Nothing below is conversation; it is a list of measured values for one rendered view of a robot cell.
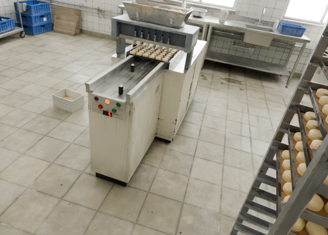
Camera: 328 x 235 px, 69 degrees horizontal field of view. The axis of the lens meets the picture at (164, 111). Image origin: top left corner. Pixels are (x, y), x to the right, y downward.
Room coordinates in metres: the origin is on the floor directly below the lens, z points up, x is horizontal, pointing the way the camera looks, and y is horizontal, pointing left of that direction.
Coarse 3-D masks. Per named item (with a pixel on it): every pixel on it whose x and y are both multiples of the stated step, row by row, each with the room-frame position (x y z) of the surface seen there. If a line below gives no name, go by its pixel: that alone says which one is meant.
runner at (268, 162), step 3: (267, 159) 0.81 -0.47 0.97; (270, 159) 0.80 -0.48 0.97; (273, 159) 0.80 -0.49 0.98; (264, 162) 0.81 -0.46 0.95; (267, 162) 0.81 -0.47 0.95; (270, 162) 0.80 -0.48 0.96; (273, 162) 0.80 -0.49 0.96; (264, 165) 0.79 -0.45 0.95; (267, 165) 0.79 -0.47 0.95; (270, 165) 0.79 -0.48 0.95; (273, 165) 0.80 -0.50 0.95; (273, 168) 0.78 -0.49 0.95
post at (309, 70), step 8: (320, 40) 0.81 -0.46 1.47; (320, 48) 0.81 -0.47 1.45; (304, 72) 0.82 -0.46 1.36; (312, 72) 0.81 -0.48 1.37; (296, 88) 0.82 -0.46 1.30; (296, 96) 0.81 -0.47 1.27; (288, 104) 0.83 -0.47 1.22; (288, 112) 0.81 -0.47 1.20; (288, 120) 0.81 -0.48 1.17; (280, 136) 0.81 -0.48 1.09; (272, 152) 0.81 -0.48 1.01; (264, 168) 0.81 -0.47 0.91; (256, 176) 0.82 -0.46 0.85; (256, 184) 0.81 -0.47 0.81; (248, 192) 0.83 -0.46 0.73
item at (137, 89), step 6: (156, 66) 1.88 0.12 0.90; (162, 66) 1.96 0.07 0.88; (150, 72) 1.74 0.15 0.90; (156, 72) 1.81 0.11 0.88; (144, 78) 1.61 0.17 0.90; (150, 78) 1.68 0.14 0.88; (138, 84) 1.50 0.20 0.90; (144, 84) 1.56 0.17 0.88; (132, 90) 1.39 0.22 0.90; (138, 90) 1.44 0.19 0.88; (126, 96) 1.31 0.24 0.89; (132, 96) 1.35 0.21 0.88; (126, 102) 1.32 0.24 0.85
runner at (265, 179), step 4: (260, 172) 0.81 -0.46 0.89; (260, 176) 0.81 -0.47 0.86; (264, 176) 0.80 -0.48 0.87; (268, 176) 0.80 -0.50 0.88; (272, 176) 0.79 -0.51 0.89; (256, 180) 0.79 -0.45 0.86; (260, 180) 0.79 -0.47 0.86; (264, 180) 0.79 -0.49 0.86; (268, 180) 0.80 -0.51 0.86; (272, 180) 0.79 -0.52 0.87; (268, 184) 0.77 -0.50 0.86; (272, 184) 0.78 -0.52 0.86
